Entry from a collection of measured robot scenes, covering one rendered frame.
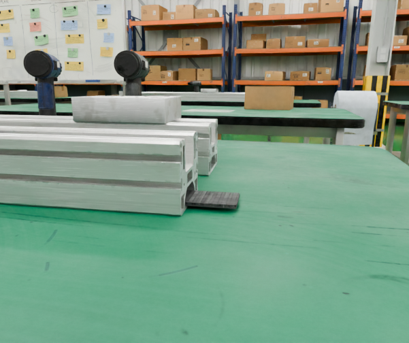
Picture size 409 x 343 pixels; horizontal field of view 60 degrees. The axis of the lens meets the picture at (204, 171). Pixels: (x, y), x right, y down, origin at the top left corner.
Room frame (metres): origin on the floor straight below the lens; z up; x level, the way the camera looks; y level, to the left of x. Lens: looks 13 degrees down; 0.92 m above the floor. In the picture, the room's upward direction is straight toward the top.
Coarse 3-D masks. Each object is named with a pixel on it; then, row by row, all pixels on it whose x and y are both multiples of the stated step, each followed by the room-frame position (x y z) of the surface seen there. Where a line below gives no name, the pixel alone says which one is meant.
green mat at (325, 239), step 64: (256, 192) 0.47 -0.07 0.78; (320, 192) 0.47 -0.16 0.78; (384, 192) 0.47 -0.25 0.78; (0, 256) 0.28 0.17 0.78; (64, 256) 0.28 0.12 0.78; (128, 256) 0.28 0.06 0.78; (192, 256) 0.28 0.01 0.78; (256, 256) 0.28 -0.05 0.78; (320, 256) 0.28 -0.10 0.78; (384, 256) 0.28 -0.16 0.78; (0, 320) 0.19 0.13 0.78; (64, 320) 0.19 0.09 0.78; (128, 320) 0.19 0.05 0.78; (192, 320) 0.19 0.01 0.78; (256, 320) 0.19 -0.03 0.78; (320, 320) 0.19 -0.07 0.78; (384, 320) 0.19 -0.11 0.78
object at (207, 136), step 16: (96, 128) 0.59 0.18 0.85; (112, 128) 0.59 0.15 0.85; (128, 128) 0.58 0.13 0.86; (144, 128) 0.58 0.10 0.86; (160, 128) 0.57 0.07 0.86; (176, 128) 0.57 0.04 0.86; (192, 128) 0.56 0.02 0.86; (208, 128) 0.56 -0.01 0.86; (208, 144) 0.56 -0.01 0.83; (208, 160) 0.56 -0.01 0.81
